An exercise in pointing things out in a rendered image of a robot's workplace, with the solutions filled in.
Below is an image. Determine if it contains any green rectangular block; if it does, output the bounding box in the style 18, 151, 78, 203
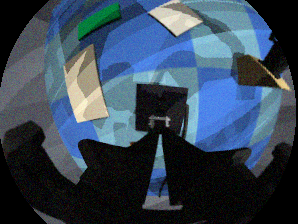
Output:
77, 2, 121, 40

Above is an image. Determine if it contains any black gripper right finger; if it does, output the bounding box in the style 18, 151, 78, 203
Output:
161, 125, 253, 206

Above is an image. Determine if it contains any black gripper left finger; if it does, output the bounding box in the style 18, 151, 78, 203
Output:
77, 125, 160, 205

